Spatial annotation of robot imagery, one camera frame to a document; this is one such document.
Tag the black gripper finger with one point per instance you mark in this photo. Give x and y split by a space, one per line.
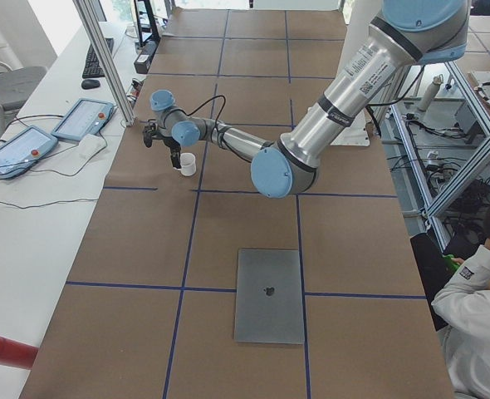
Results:
175 159

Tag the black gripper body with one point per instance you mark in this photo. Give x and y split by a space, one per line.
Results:
171 145

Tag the white ceramic cup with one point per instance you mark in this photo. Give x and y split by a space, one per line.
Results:
187 162

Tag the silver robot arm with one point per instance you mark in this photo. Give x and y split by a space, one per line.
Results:
401 34

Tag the grey closed laptop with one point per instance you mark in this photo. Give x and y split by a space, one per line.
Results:
269 300

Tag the black computer box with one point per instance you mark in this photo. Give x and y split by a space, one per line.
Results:
143 61

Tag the far blue teach pendant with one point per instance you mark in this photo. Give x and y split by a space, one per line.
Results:
86 117

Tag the blue teach pendant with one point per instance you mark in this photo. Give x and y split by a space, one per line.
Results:
86 117
24 150

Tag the white cloth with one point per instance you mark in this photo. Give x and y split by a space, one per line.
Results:
89 146

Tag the black computer mouse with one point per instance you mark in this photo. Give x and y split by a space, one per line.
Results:
89 84

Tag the black keyboard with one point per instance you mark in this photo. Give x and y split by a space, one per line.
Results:
92 68

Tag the near blue teach pendant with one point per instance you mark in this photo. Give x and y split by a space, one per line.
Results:
24 150

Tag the red bottle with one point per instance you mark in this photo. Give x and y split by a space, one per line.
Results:
17 354

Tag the seated person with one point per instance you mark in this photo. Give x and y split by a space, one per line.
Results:
464 304

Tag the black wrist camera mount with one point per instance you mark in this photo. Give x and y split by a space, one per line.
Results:
150 134

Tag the aluminium frame post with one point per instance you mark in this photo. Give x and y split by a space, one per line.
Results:
91 25

